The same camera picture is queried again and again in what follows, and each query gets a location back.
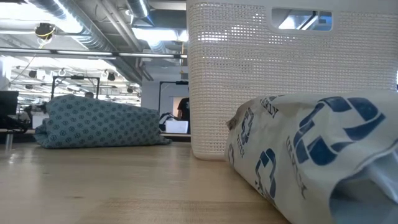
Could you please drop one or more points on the white perforated plastic basket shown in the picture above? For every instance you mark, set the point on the white perforated plastic basket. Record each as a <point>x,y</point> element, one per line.
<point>280,62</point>

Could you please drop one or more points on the white pouch with blue crosses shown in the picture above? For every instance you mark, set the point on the white pouch with blue crosses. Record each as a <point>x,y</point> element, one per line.
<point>295,155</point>

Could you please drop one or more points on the person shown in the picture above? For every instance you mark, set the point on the person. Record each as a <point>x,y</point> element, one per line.
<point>184,109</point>

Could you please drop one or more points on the white rectangular box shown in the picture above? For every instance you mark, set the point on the white rectangular box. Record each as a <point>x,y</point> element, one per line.
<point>176,127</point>

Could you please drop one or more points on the black ceiling spotlight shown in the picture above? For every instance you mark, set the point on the black ceiling spotlight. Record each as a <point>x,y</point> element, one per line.
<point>32,73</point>
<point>130,89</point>
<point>111,76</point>

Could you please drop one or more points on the teal patterned fabric pouch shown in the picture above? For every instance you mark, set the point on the teal patterned fabric pouch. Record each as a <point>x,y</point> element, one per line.
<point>99,124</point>

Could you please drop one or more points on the grey horizontal ceiling pipe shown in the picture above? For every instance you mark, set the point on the grey horizontal ceiling pipe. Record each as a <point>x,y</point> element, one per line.
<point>93,53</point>

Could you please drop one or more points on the black computer monitor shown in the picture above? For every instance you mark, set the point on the black computer monitor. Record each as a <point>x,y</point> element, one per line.
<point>8,102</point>

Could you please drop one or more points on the black metal frame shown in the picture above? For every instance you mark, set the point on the black metal frame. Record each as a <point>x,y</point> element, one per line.
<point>160,99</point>

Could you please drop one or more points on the silver metal post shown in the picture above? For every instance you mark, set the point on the silver metal post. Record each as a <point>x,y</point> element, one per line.
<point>8,141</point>

